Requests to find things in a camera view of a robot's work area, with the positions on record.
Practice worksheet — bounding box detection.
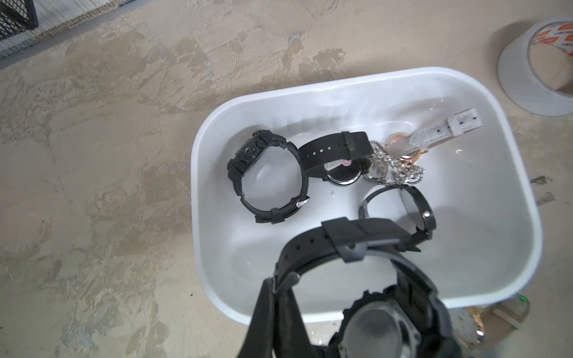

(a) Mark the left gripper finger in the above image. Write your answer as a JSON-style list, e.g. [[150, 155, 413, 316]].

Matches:
[[238, 278, 309, 357]]

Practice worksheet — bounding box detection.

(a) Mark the black watch with strap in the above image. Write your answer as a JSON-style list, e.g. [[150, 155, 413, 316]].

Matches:
[[298, 131, 374, 186]]

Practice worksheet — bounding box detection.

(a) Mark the silver chain pocket watch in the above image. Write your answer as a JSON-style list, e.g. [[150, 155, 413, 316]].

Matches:
[[363, 141, 426, 186]]

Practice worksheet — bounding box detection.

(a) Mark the black rugged watch thin strap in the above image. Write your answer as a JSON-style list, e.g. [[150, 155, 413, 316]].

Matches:
[[226, 129, 310, 225]]

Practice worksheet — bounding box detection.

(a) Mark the black chunky digital watch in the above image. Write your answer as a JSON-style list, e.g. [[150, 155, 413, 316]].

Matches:
[[273, 217, 462, 357]]

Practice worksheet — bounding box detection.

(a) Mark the white plastic storage box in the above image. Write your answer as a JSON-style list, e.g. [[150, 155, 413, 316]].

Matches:
[[190, 67, 543, 325]]

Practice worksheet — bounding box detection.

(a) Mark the black wire mesh shelf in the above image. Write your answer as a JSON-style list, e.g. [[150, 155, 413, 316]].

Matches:
[[0, 0, 39, 40]]

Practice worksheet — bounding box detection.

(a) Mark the rose gold white strap watch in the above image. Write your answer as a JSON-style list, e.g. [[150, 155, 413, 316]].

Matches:
[[383, 108, 483, 163]]

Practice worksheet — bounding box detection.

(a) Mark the small black round watch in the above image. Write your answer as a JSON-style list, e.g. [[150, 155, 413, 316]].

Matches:
[[358, 184, 437, 252]]

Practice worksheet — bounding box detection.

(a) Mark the white tape roll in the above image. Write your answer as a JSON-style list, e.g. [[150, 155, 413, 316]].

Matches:
[[497, 15, 572, 116]]

